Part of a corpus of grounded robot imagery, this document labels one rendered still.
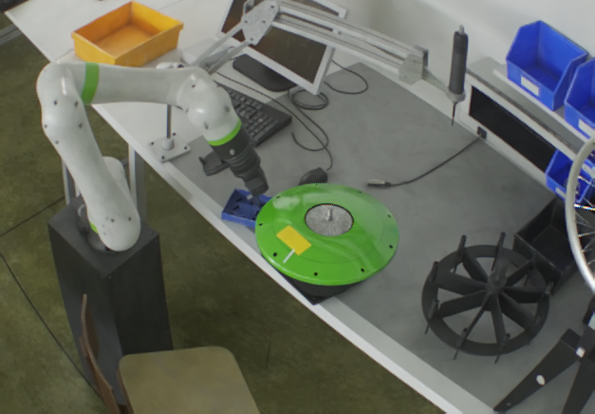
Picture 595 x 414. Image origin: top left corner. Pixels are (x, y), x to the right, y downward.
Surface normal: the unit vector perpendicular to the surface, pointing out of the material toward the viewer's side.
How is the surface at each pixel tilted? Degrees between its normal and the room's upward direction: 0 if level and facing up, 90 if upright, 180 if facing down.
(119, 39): 0
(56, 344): 0
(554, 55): 90
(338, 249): 11
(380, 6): 90
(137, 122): 0
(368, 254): 23
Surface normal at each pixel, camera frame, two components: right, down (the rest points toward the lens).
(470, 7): -0.74, 0.40
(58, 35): 0.07, -0.75
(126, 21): 0.73, 0.43
